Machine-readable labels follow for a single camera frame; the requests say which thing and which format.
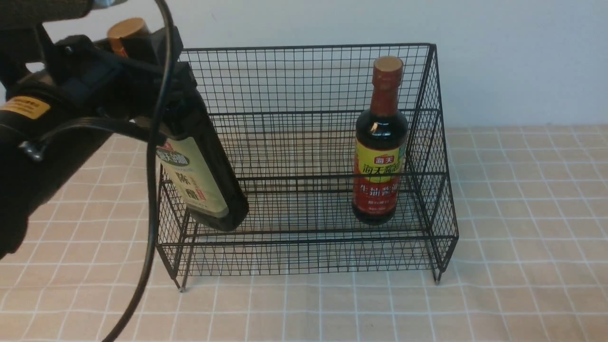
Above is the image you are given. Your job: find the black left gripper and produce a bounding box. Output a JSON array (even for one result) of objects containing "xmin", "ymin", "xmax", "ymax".
[{"xmin": 43, "ymin": 26, "xmax": 197, "ymax": 136}]

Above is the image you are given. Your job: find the pink checkered tablecloth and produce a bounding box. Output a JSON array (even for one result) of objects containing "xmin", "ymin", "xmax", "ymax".
[{"xmin": 1, "ymin": 125, "xmax": 608, "ymax": 342}]

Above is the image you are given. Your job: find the black cable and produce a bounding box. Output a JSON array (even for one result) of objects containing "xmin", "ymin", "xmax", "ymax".
[{"xmin": 19, "ymin": 0, "xmax": 174, "ymax": 342}]

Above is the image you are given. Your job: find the soy sauce bottle red label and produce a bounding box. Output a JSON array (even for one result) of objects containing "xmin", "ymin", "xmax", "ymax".
[{"xmin": 351, "ymin": 56, "xmax": 408, "ymax": 226}]

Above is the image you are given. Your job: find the black wire mesh rack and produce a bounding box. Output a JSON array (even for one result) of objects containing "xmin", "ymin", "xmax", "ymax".
[{"xmin": 157, "ymin": 43, "xmax": 458, "ymax": 290}]

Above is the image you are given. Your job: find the vinegar bottle with gold cap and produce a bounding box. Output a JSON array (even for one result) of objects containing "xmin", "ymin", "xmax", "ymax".
[{"xmin": 107, "ymin": 17, "xmax": 249, "ymax": 232}]

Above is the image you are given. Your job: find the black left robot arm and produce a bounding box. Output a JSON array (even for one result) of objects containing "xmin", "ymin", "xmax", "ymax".
[{"xmin": 1, "ymin": 0, "xmax": 181, "ymax": 257}]

